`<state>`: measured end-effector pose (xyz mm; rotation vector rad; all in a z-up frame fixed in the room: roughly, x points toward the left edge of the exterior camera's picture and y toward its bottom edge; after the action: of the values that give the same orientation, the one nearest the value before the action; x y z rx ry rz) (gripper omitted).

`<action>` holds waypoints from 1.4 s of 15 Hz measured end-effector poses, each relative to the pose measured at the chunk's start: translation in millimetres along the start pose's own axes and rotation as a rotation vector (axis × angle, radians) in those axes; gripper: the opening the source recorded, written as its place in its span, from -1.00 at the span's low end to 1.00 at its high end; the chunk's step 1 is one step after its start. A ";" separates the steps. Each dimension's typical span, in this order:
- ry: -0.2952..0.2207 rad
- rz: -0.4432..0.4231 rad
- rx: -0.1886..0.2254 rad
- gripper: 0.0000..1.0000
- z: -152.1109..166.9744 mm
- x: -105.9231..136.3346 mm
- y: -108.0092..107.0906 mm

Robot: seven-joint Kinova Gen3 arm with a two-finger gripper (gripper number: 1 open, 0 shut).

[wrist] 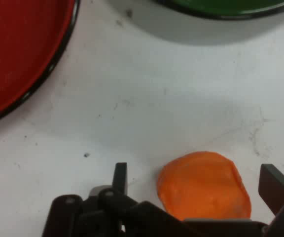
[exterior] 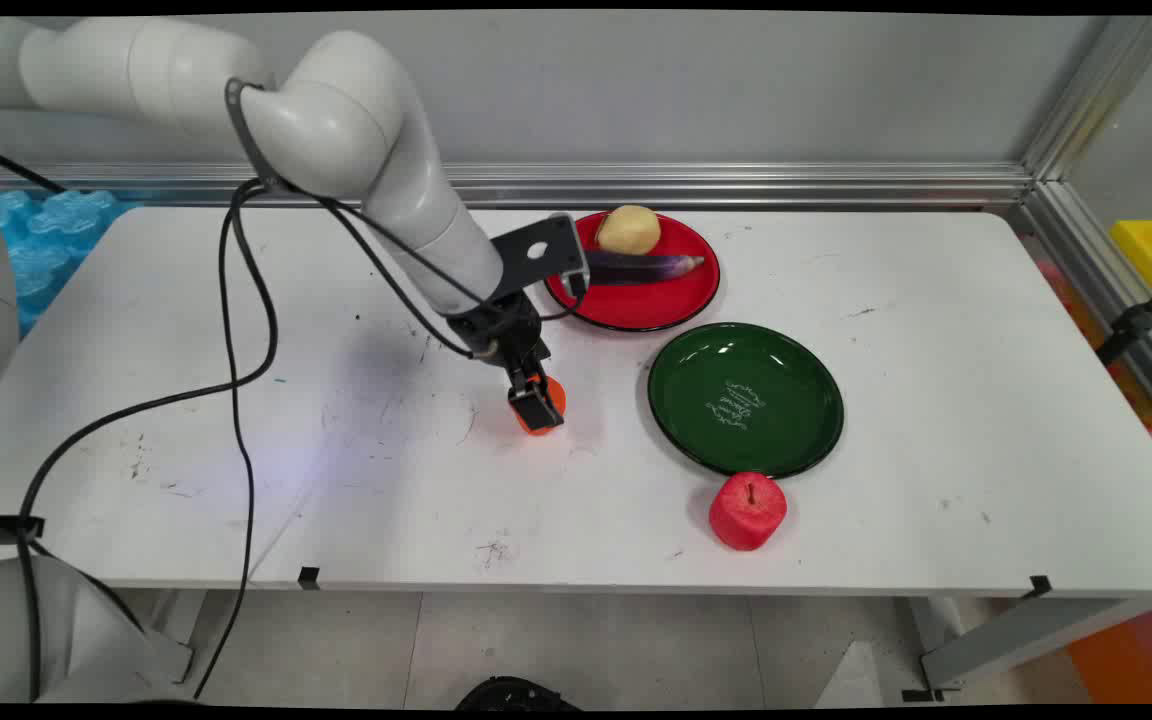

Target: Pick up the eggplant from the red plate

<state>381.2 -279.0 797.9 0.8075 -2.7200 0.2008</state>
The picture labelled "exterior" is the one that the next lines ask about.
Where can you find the green round plate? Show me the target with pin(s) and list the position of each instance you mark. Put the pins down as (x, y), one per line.
(744, 400)

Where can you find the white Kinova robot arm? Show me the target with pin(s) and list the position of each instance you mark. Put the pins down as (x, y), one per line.
(336, 110)

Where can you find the purple toy eggplant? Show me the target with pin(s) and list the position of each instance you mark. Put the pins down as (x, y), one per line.
(646, 267)

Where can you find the red toy apple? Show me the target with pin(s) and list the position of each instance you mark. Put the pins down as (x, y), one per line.
(747, 512)

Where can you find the yellow toy potato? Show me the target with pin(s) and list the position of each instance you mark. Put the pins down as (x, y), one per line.
(628, 230)

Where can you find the black round object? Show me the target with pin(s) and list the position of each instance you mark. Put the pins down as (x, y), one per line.
(516, 692)

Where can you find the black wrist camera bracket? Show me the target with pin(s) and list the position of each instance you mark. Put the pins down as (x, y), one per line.
(542, 252)

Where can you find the grey table leg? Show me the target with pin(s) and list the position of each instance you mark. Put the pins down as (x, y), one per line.
(1016, 640)

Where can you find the red round plate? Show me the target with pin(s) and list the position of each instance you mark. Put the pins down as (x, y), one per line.
(636, 300)

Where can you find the orange toy fruit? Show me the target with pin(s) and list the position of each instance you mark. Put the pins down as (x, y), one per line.
(556, 396)

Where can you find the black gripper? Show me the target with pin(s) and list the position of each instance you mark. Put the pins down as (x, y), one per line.
(492, 328)

